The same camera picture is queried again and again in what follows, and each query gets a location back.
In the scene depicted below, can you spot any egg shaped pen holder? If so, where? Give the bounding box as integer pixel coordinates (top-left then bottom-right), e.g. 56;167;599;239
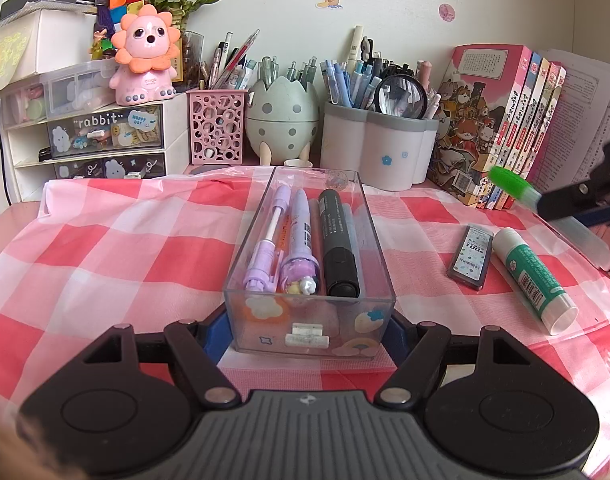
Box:
245;76;320;168

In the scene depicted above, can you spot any grey pencil lead case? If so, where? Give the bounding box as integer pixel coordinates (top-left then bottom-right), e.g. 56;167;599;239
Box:
447;225;493;291

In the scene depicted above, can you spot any green white glue stick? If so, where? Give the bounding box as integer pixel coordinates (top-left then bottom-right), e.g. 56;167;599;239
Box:
492;227;578;336

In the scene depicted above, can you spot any small colourful figurine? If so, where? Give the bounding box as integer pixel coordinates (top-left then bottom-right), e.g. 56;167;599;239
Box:
87;27;116;61

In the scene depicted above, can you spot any black marker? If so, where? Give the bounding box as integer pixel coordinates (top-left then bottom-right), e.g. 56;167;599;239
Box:
317;188;361;298

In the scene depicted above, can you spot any bunch of grey green pens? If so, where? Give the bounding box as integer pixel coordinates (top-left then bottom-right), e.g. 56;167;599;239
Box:
257;56;318;92

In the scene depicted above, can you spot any green highlighter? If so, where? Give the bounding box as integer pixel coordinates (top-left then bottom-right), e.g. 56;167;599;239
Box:
488;165;610;273

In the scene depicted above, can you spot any glass vase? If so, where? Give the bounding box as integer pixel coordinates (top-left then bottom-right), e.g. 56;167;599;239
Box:
177;30;206;88

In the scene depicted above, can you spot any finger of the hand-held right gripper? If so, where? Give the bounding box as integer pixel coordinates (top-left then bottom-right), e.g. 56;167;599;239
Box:
572;202;610;231
535;132;610;222

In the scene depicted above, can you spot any blue-grey pen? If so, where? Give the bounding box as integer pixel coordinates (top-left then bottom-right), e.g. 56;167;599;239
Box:
307;197;361;261

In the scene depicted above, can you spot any white storage box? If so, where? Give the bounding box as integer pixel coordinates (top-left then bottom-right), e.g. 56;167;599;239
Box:
0;7;103;93

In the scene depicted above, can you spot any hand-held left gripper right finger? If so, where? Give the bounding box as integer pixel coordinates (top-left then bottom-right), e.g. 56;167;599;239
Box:
375;310;531;407

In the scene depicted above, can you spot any colourful puzzle cube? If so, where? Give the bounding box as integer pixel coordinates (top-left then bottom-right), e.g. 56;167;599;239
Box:
96;0;146;31

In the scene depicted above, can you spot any black magnifying glass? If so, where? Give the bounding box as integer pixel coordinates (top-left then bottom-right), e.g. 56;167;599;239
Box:
374;74;428;120

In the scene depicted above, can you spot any illustrated book set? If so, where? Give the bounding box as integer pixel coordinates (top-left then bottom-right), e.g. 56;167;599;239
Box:
427;44;568;211

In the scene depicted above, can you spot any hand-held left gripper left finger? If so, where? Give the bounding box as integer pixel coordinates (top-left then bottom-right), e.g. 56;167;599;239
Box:
82;305;241;406

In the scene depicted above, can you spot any pink perforated pen holder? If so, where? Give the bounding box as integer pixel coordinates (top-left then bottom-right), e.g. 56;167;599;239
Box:
186;87;249;166

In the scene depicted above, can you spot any pink checked tablecloth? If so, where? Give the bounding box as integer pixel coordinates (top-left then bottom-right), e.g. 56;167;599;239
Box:
0;165;610;476

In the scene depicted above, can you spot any bunch of pens with clear barrels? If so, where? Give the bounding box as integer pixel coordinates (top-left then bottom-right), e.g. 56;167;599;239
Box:
200;29;261;92

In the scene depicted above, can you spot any clear plastic storage box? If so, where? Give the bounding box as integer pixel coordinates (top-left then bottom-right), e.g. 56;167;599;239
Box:
0;60;118;128

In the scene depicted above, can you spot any grey white flower pen holder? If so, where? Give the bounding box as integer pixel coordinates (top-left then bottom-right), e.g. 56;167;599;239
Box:
319;101;440;192

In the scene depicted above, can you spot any pink lion toy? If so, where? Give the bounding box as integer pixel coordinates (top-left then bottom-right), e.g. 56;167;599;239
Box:
109;4;182;107

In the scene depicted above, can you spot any bunch of blue black pens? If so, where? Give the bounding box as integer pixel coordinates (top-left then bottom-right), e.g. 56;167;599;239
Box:
319;25;443;111

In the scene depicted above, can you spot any white drawer organiser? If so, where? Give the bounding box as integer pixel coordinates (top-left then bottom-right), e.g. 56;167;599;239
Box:
2;92;191;206

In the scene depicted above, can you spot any purple mechanical pencil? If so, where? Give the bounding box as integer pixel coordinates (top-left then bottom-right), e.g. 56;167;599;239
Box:
244;185;292;293

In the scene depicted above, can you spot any purple pen with charm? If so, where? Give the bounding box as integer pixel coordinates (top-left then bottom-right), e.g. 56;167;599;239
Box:
279;188;322;297

